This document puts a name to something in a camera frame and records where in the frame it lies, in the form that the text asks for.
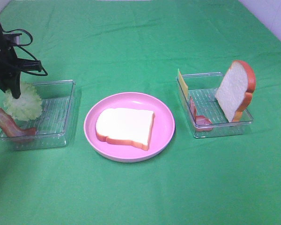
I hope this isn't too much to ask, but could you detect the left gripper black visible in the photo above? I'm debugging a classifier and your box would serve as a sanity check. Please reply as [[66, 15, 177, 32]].
[[0, 23, 42, 98]]

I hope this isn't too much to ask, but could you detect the green toy lettuce leaf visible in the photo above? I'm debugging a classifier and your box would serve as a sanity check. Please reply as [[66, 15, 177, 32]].
[[3, 82, 43, 121]]

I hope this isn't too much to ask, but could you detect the toy bacon strip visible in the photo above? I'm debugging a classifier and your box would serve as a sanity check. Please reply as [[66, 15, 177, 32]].
[[189, 97, 213, 132], [0, 108, 36, 143]]

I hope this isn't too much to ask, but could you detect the toy bread slice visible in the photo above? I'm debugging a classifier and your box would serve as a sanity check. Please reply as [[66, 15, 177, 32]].
[[215, 60, 256, 122], [95, 108, 155, 151]]

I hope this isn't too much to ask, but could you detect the yellow toy cheese slice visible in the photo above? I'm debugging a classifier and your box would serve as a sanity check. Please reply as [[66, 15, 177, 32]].
[[177, 69, 189, 103]]

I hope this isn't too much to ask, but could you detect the left clear plastic tray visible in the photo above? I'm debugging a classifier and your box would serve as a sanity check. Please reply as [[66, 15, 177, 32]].
[[0, 80, 79, 150]]

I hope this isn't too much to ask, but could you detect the clear plastic tray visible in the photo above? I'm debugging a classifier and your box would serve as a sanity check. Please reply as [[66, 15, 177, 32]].
[[0, 80, 79, 150], [177, 72, 253, 138]]

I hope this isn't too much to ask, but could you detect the pink round plate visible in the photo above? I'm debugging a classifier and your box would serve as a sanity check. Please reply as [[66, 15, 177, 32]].
[[84, 92, 175, 163]]

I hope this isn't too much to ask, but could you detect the right clear plastic tray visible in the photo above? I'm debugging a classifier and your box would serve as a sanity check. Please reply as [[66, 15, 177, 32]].
[[177, 72, 253, 138]]

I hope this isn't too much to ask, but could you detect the green tablecloth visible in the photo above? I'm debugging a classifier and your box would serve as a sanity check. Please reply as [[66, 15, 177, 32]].
[[0, 0, 281, 225]]

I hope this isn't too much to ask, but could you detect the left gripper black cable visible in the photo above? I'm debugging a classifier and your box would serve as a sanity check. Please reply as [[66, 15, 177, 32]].
[[2, 29, 49, 77]]

